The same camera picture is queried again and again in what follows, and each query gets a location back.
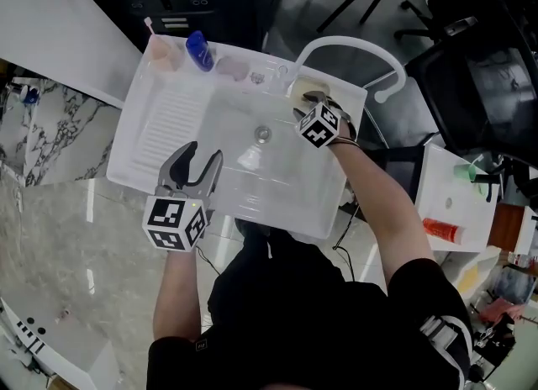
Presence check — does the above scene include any white and grey armband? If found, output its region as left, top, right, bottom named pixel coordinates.
left=419, top=314, right=468, bottom=390

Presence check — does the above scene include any brown wooden box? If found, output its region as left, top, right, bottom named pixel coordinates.
left=488, top=202, right=527, bottom=256

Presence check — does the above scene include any pink toothbrush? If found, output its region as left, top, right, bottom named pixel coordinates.
left=143, top=16, right=170, bottom=60

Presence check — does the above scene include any white plastic sink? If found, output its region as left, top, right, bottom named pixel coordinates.
left=105, top=34, right=369, bottom=240

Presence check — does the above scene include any red tube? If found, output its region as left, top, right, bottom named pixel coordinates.
left=421, top=216, right=466, bottom=244

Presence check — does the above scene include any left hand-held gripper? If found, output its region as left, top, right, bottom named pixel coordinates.
left=142, top=140, right=224, bottom=253

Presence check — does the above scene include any blue bottle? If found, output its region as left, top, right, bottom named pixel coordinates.
left=184, top=29, right=216, bottom=74

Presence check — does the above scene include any person's left forearm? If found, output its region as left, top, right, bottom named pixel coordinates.
left=151, top=248, right=203, bottom=341

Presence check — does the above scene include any white slanted panel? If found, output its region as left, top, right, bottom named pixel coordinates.
left=0, top=0, right=143, bottom=108

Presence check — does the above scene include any white device with black dots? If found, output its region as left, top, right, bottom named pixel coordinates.
left=0, top=286, right=122, bottom=390

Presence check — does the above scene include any translucent pink cup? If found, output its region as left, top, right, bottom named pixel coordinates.
left=146, top=34, right=184, bottom=74

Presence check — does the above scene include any translucent lilac cup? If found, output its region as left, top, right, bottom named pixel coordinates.
left=214, top=55, right=251, bottom=83

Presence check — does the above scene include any black cable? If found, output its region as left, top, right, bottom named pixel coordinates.
left=331, top=202, right=363, bottom=283

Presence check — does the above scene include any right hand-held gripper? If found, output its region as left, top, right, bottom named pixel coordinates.
left=292, top=90, right=358, bottom=150

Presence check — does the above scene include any pink cloth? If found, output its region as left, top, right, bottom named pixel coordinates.
left=478, top=294, right=527, bottom=327

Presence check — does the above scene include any white curved faucet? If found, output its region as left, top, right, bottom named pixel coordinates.
left=288, top=34, right=408, bottom=105

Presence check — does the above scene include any person's right forearm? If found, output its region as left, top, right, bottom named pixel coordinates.
left=327, top=121, right=436, bottom=287

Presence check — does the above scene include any small white sink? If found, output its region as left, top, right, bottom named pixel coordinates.
left=413, top=142, right=502, bottom=254

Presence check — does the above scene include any person's black clothing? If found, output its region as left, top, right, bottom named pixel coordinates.
left=146, top=217, right=474, bottom=390

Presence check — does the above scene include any marble pattern cabinet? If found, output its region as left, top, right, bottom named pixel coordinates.
left=0, top=76, right=113, bottom=188

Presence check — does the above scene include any green cup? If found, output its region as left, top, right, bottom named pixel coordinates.
left=452, top=160, right=485, bottom=184

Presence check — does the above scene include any black mesh office chair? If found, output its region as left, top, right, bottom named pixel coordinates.
left=404, top=36, right=538, bottom=159

